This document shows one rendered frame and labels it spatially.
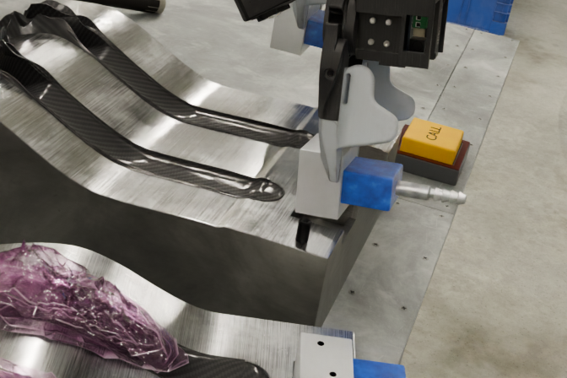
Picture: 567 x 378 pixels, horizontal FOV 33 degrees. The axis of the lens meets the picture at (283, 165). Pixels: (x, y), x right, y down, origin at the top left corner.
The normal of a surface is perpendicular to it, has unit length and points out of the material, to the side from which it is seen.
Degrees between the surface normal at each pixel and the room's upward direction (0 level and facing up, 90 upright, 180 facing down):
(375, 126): 72
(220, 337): 0
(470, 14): 91
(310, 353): 0
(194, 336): 16
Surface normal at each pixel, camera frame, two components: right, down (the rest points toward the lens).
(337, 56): -0.28, -0.01
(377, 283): 0.15, -0.87
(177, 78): 0.50, -0.69
